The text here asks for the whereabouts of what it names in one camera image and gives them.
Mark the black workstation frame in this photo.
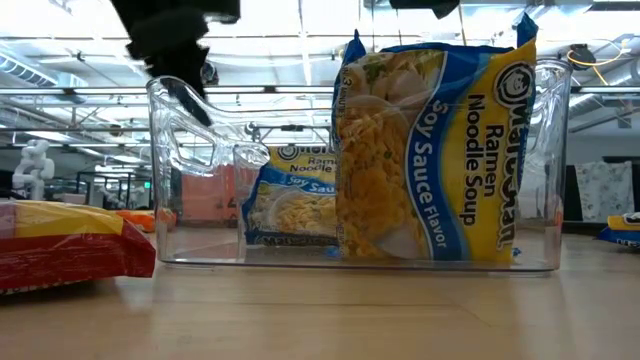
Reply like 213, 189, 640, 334
77, 171, 154, 210

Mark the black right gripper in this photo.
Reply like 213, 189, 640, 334
388, 0, 461, 20

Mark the black ceiling device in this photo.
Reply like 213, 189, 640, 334
568, 43, 597, 70

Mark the red beef ramen packet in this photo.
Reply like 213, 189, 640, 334
0, 199, 157, 296

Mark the orange chicken ramen packet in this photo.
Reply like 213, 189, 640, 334
115, 208, 177, 234

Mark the thin yellow cable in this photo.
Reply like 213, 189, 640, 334
566, 39, 632, 87

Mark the floral patterned cloth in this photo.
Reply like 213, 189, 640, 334
574, 160, 635, 221

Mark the grey ventilation duct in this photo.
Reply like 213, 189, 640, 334
0, 51, 87, 90

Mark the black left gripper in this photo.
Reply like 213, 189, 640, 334
109, 0, 241, 128

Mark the clear plastic bin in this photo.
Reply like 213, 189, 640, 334
146, 57, 575, 274

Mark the blue soy sauce ramen packet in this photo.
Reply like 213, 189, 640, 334
597, 212, 640, 249
241, 144, 339, 247
330, 12, 540, 265

